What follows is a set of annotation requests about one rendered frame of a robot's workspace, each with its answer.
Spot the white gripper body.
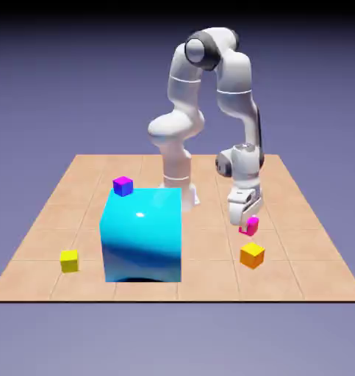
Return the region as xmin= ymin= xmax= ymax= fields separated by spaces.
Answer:
xmin=227 ymin=190 xmax=265 ymax=227

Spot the small pink cube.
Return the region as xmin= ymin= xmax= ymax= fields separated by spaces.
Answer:
xmin=238 ymin=216 xmax=259 ymax=236

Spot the small orange cube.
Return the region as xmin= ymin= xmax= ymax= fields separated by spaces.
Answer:
xmin=239 ymin=242 xmax=266 ymax=270

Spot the small purple cube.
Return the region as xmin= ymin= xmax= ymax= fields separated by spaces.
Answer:
xmin=112 ymin=176 xmax=135 ymax=198

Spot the small yellow cube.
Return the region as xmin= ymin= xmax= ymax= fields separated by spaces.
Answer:
xmin=60 ymin=249 xmax=79 ymax=274

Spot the large cyan box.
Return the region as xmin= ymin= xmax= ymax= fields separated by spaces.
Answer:
xmin=98 ymin=187 xmax=183 ymax=283

